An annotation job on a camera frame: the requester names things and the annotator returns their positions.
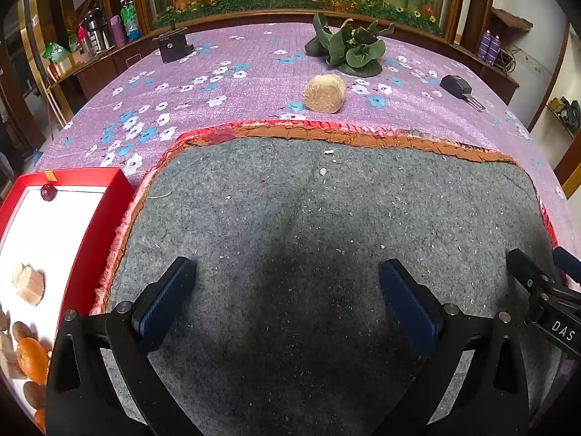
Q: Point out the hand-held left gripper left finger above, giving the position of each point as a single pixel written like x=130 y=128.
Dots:
x=168 y=299

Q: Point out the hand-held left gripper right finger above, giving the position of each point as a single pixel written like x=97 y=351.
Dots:
x=408 y=309

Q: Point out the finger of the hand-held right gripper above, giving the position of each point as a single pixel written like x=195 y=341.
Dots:
x=567 y=261
x=522 y=265

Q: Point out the red box with white lining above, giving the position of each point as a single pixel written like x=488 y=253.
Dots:
x=90 y=245

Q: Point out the beige cut chunk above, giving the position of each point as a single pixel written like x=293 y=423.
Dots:
x=7 y=356
x=29 y=284

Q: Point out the mandarin orange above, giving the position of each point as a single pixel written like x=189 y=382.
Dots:
x=32 y=359
x=41 y=420

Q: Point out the red jujube date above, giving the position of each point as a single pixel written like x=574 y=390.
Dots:
x=46 y=192

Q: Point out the black tool on shelf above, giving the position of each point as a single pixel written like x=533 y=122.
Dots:
x=567 y=111

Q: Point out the grey felt mat red trim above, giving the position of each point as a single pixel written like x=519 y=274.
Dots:
x=290 y=213

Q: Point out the black key fob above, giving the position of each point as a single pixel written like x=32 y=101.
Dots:
x=456 y=85

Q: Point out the purple floral tablecloth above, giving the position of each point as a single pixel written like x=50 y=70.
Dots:
x=227 y=91

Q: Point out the purple spray bottle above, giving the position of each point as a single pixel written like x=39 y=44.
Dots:
x=486 y=45
x=495 y=50

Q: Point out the beige fibre roll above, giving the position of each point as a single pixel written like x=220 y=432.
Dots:
x=323 y=94

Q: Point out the black cylindrical device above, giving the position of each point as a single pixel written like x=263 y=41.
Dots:
x=172 y=45

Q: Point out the patterned cardboard box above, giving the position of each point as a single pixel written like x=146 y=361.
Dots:
x=68 y=64

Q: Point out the green leafy vegetable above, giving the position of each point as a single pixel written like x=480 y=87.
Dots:
x=352 y=50

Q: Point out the green bag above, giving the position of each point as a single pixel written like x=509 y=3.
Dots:
x=55 y=52

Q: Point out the purple cup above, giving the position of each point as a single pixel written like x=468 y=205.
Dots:
x=115 y=31

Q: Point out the pink bottle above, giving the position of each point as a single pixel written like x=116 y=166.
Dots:
x=81 y=36

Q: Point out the steel thermos jug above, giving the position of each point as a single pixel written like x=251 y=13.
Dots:
x=96 y=32

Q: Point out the green bottle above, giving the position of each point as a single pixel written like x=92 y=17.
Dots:
x=129 y=20

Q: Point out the brown wall shelf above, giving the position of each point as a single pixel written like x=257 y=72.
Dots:
x=513 y=20

